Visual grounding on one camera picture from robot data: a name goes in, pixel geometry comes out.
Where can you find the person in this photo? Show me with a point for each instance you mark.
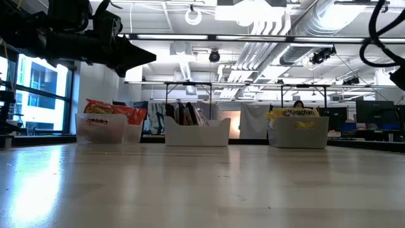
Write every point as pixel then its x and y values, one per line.
pixel 298 104

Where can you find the black ceiling camera rig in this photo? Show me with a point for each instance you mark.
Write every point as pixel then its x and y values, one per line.
pixel 322 54
pixel 351 80

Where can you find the distant black frame stand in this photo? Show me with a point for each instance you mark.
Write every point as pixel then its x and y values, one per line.
pixel 166 95
pixel 303 85

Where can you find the black-white patterned cloth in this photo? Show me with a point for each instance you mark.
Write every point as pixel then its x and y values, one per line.
pixel 156 117

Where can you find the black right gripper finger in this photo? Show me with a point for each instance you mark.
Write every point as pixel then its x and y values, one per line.
pixel 399 77

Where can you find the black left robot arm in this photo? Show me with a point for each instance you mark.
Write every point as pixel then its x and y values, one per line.
pixel 31 31

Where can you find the round black overhead camera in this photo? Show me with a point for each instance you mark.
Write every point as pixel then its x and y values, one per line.
pixel 214 56

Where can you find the overhead light bar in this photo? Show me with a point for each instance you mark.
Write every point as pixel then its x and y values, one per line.
pixel 212 37

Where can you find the white sheet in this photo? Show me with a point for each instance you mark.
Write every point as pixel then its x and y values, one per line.
pixel 254 120

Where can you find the white plastic bin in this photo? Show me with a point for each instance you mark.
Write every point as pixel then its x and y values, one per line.
pixel 284 136
pixel 196 136

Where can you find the black aluminium table frame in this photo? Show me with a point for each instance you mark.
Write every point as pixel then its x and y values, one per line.
pixel 246 141

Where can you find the clear plastic bin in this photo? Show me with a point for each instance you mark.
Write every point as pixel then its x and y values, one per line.
pixel 107 134

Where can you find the large window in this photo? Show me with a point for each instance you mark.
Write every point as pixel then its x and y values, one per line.
pixel 41 82

